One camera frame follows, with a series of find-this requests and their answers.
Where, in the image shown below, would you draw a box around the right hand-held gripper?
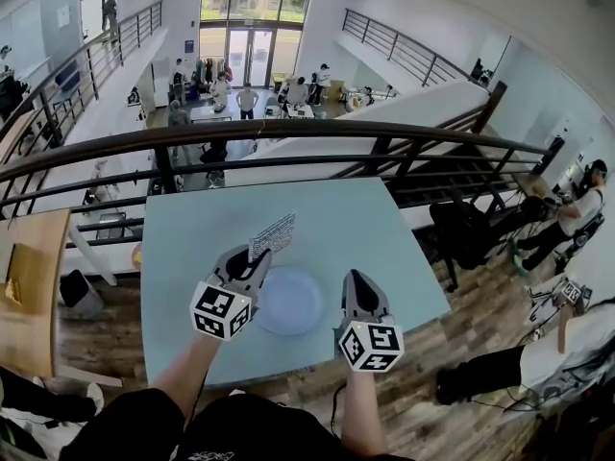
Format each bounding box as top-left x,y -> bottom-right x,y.
337,269 -> 406,374

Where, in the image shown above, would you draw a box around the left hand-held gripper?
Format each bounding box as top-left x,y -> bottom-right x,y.
188,245 -> 274,343

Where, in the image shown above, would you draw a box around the silver steel wool scrubber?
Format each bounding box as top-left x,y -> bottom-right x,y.
248,211 -> 297,262

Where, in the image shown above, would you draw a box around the large white plate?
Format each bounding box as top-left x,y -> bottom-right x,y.
254,264 -> 325,337

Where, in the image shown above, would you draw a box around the person's right forearm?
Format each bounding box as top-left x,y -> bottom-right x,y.
340,366 -> 391,456

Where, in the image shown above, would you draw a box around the person's left forearm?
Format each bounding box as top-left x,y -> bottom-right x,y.
150,332 -> 223,405

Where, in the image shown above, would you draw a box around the black office chair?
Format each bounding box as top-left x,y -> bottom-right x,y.
428,198 -> 495,294

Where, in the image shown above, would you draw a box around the dark staircase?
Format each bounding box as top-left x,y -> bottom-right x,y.
382,145 -> 545,211

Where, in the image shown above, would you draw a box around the grey waste bin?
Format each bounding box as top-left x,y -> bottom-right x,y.
59,268 -> 105,320

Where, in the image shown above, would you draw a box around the person's black clothing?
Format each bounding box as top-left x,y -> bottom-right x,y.
56,385 -> 420,461

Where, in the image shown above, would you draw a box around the brown cardboard box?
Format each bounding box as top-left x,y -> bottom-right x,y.
0,241 -> 50,314

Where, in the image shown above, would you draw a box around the wooden desk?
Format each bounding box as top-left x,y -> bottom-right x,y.
0,207 -> 74,379

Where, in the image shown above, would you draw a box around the thin black mezzanine railing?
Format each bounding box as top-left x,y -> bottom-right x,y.
342,8 -> 492,91
0,0 -> 164,162

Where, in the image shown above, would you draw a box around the large glass window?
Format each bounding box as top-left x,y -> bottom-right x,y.
199,0 -> 314,88

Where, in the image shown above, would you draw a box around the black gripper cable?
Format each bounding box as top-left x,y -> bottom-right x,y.
188,371 -> 211,425
329,380 -> 348,440

